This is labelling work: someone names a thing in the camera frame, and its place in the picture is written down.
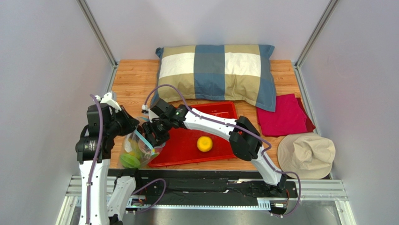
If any clear zip top bag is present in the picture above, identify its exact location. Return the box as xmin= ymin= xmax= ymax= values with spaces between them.
xmin=119 ymin=117 xmax=165 ymax=169

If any yellow fake lemon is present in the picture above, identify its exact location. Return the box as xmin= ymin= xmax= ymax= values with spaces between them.
xmin=196 ymin=136 xmax=213 ymax=152

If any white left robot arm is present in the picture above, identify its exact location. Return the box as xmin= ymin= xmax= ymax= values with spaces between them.
xmin=75 ymin=103 xmax=139 ymax=225

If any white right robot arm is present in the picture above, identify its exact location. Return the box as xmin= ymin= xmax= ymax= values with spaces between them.
xmin=142 ymin=99 xmax=287 ymax=193

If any yellow green fake mango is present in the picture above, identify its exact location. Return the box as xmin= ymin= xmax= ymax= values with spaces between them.
xmin=128 ymin=140 xmax=143 ymax=159

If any green fake lime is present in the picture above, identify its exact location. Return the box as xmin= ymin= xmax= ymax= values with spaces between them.
xmin=120 ymin=153 xmax=141 ymax=169

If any red plastic tray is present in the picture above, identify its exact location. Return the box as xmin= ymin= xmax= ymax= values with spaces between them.
xmin=147 ymin=101 xmax=242 ymax=168

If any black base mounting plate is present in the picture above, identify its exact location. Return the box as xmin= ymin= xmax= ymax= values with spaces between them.
xmin=108 ymin=169 xmax=298 ymax=206

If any checkered blue beige pillow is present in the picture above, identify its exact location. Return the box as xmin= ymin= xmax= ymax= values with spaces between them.
xmin=151 ymin=45 xmax=277 ymax=112

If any magenta folded cloth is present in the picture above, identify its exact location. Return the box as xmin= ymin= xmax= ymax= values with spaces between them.
xmin=257 ymin=94 xmax=307 ymax=137

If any dark red cloth underneath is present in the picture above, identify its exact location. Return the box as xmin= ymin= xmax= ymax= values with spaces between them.
xmin=296 ymin=97 xmax=316 ymax=132

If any beige bucket hat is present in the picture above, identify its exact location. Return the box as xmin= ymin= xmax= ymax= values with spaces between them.
xmin=277 ymin=133 xmax=336 ymax=180

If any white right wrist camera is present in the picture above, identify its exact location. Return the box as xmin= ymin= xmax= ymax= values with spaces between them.
xmin=141 ymin=105 xmax=158 ymax=120

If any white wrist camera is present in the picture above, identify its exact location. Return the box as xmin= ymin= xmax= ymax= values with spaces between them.
xmin=95 ymin=91 xmax=122 ymax=113
xmin=141 ymin=105 xmax=158 ymax=120

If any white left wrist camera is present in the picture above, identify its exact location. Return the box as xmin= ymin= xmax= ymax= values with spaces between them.
xmin=95 ymin=91 xmax=122 ymax=113

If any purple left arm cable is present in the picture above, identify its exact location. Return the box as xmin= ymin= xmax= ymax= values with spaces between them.
xmin=86 ymin=93 xmax=104 ymax=225

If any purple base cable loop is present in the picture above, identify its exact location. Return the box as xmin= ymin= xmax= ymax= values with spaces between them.
xmin=131 ymin=178 xmax=167 ymax=214

